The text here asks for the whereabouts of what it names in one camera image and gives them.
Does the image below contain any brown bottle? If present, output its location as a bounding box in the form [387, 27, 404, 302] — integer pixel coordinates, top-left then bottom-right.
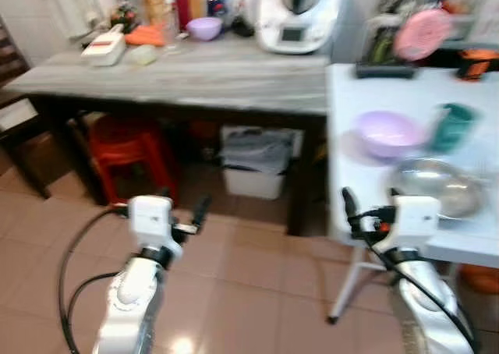
[142, 0, 169, 28]

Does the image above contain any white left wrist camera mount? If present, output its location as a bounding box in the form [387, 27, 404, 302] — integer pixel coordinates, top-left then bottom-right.
[127, 196, 175, 250]

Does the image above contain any white kitchen cooking appliance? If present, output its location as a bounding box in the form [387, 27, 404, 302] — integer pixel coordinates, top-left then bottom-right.
[255, 0, 345, 56]

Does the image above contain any grey wood-top table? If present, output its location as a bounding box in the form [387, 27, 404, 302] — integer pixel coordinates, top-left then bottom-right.
[3, 33, 333, 238]

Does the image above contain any steel bowl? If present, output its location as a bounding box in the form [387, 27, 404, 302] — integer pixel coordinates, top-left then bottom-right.
[387, 158, 489, 221]

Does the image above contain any dark blue can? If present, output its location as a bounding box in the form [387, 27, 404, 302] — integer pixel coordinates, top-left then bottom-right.
[206, 0, 228, 19]

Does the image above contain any pink round plate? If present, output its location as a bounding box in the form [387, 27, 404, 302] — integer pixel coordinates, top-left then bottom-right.
[393, 8, 455, 63]

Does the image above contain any orange and black container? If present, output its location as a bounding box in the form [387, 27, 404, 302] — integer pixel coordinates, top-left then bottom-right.
[458, 48, 499, 83]

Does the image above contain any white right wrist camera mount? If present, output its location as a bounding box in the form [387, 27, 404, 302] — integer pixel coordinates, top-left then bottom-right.
[393, 196, 442, 250]

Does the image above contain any white folding table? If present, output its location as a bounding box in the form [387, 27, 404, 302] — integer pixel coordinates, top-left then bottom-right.
[325, 61, 499, 325]

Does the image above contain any dark wooden chair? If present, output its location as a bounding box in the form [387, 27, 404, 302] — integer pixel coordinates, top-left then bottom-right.
[0, 17, 49, 200]

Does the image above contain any red plastic stool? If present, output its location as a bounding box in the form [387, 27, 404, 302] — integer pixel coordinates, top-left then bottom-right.
[87, 115, 179, 207]

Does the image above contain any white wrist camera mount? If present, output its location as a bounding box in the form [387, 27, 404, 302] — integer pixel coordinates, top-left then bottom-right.
[127, 196, 175, 250]
[393, 196, 442, 250]

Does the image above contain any teal plastic cup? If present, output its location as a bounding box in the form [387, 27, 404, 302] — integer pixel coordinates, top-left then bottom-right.
[428, 102, 477, 154]

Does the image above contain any white bin with grey bag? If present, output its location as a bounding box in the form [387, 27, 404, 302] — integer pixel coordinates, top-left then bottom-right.
[220, 126, 304, 201]

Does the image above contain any orange basket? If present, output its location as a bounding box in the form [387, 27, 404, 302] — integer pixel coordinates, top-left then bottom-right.
[458, 264, 499, 296]

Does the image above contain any pale green small container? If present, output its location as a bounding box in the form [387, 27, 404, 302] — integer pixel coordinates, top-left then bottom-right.
[128, 44, 160, 65]

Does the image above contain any small purple bowl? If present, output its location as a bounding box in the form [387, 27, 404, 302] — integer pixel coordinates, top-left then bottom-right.
[185, 16, 224, 42]

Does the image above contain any white lidded box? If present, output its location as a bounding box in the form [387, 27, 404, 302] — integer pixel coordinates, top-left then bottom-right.
[81, 24, 128, 67]

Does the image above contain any black dish rack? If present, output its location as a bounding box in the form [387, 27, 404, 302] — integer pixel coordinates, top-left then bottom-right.
[355, 14, 420, 80]

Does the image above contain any red canister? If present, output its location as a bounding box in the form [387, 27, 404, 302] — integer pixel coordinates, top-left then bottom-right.
[172, 0, 196, 32]

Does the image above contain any orange cloth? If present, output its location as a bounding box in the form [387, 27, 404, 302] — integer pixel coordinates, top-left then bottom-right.
[124, 24, 167, 48]

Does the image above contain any large purple plastic bowl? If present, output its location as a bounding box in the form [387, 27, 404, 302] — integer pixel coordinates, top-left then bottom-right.
[354, 110, 429, 161]

